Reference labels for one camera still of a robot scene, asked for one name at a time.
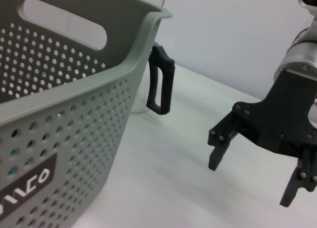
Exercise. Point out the grey-green perforated storage bin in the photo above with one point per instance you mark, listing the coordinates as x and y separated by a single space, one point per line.
74 126

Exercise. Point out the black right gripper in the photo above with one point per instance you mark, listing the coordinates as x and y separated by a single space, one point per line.
284 119

